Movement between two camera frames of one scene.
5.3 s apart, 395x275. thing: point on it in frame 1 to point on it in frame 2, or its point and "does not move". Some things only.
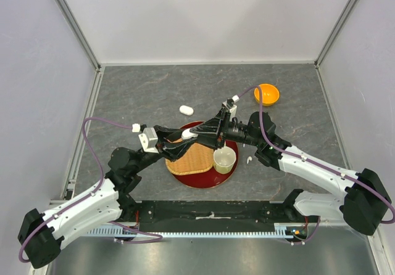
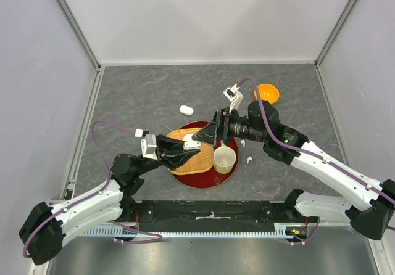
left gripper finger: x=170 y=134 to x=165 y=145
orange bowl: x=270 y=94 does not move
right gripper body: x=226 y=127 does not move
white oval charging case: x=186 y=110 does not move
